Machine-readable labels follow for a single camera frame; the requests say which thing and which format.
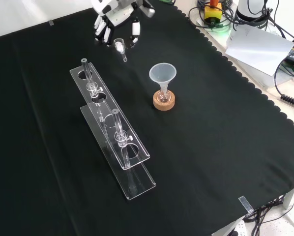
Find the clear round-bottom flask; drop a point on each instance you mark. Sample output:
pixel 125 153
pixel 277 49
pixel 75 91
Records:
pixel 163 98

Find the translucent plastic funnel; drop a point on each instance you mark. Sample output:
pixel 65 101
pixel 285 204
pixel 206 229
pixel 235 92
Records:
pixel 161 84

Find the clear acrylic funnel stand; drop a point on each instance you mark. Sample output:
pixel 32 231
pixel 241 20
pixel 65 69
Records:
pixel 100 81

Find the black cloth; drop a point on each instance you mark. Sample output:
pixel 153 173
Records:
pixel 211 147

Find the yellow stop button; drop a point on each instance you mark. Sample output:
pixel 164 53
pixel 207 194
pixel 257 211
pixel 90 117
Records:
pixel 213 13

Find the pale board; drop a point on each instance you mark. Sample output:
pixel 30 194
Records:
pixel 257 49

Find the grey cloth clip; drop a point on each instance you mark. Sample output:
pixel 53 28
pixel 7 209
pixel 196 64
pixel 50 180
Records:
pixel 245 204
pixel 51 23

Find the white power strip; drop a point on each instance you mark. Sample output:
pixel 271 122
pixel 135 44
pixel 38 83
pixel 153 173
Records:
pixel 240 228

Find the white table leg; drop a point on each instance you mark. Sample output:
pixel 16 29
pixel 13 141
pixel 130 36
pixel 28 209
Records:
pixel 290 199

